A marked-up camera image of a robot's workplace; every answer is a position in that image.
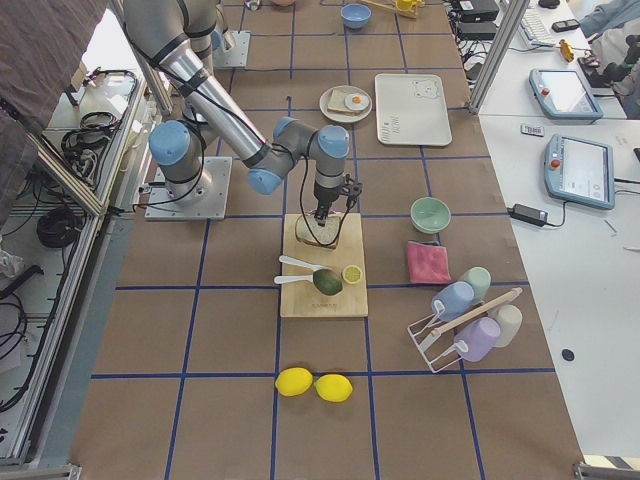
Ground teach pendant far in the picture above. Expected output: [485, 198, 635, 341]
[528, 69, 604, 123]

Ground white keyboard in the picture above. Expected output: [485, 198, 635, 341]
[519, 9, 556, 48]

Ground white spoon upper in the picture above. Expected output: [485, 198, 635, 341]
[278, 255, 325, 271]

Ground wooden rack rod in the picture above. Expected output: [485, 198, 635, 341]
[430, 287, 522, 338]

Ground white spoon lower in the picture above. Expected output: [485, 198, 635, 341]
[273, 274, 314, 285]

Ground grey fabric cover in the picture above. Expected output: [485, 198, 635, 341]
[1, 1, 107, 222]

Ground blue bowl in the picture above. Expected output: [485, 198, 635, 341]
[340, 3, 372, 30]

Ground fake fried egg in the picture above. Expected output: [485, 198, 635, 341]
[344, 93, 370, 112]

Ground white spoon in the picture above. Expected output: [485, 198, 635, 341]
[278, 255, 325, 271]
[273, 274, 314, 285]

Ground green cup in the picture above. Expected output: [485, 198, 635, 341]
[458, 266, 491, 304]

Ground aluminium frame post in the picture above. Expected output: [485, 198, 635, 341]
[468, 0, 528, 114]

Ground yellow lemon left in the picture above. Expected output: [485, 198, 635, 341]
[274, 367, 314, 397]

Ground yellow lemon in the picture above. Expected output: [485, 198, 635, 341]
[314, 374, 353, 403]
[274, 367, 314, 397]

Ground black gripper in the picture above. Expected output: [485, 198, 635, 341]
[314, 174, 362, 223]

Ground coiled black cables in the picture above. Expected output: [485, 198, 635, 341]
[36, 204, 81, 250]

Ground yellow lemon right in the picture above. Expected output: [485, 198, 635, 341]
[314, 374, 353, 403]

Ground green avocado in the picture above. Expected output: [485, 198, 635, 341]
[312, 269, 343, 296]

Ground blue cup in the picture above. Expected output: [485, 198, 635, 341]
[431, 281, 475, 322]

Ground black power adapter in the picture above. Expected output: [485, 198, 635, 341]
[507, 203, 548, 227]

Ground pink cloth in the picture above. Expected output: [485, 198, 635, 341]
[406, 241, 451, 285]

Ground white rectangular tray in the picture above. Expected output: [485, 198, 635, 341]
[374, 73, 452, 147]

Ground teach pendant near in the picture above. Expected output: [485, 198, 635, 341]
[543, 134, 615, 210]

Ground white round plate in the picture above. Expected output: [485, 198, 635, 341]
[319, 85, 372, 123]

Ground white wire cup rack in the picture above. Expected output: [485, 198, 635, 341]
[406, 313, 462, 374]

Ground bread slice on plate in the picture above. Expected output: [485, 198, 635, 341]
[327, 88, 357, 114]

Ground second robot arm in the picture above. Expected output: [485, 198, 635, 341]
[205, 0, 235, 53]

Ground wooden cutting board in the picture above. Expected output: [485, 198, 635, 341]
[280, 213, 368, 319]

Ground yellow toy object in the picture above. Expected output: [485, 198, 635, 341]
[362, 0, 425, 19]

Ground beige cup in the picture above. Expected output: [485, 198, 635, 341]
[488, 304, 523, 348]

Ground bread slice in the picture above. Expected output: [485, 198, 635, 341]
[327, 88, 357, 114]
[294, 214, 342, 249]

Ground teach pendant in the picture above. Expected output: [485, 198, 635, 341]
[543, 134, 615, 210]
[528, 69, 604, 123]

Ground green bowl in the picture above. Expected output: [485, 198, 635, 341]
[410, 197, 451, 234]

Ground lemon half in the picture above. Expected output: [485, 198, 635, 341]
[341, 264, 364, 285]

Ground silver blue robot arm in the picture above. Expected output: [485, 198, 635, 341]
[124, 1, 361, 224]

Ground purple cup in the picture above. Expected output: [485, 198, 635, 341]
[454, 317, 501, 362]

